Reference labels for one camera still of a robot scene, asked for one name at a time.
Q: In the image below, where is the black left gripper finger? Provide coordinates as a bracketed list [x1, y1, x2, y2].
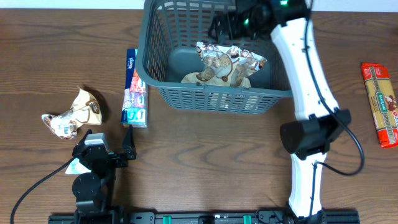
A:
[72, 129, 92, 157]
[122, 124, 137, 160]

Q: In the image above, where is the cookie bag with clear window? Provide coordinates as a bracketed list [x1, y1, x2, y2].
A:
[196, 42, 267, 81]

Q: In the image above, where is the red spaghetti packet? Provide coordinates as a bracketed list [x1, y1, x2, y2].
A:
[361, 63, 397, 148]

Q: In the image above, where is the beige cookie bag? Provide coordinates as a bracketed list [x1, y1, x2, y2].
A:
[41, 88, 102, 139]
[181, 67, 251, 88]

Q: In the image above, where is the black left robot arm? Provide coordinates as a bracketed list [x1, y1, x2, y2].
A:
[72, 126, 137, 214]

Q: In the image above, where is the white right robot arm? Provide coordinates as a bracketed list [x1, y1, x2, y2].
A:
[208, 1, 351, 223]

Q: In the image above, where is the white paper label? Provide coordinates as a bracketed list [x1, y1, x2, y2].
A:
[65, 158, 91, 175]

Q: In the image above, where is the Kleenex tissue multipack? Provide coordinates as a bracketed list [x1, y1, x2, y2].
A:
[121, 49, 148, 128]

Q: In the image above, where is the crumpled beige cookie bag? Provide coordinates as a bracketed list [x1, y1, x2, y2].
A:
[41, 88, 102, 139]

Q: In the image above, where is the grey plastic basket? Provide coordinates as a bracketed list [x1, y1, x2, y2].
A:
[136, 0, 292, 114]

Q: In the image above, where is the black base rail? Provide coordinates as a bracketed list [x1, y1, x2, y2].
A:
[48, 209, 361, 224]

